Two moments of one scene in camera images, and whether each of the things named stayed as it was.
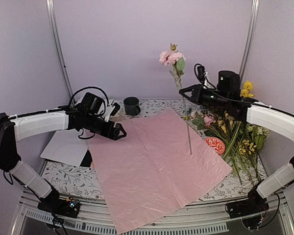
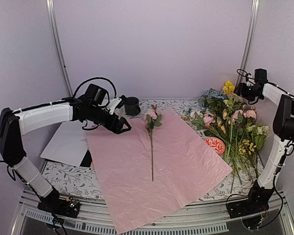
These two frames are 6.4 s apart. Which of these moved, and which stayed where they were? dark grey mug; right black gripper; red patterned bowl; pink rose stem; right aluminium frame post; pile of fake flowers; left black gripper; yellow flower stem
Moved: yellow flower stem; left black gripper; pink rose stem; right black gripper
Stayed: dark grey mug; pile of fake flowers; red patterned bowl; right aluminium frame post
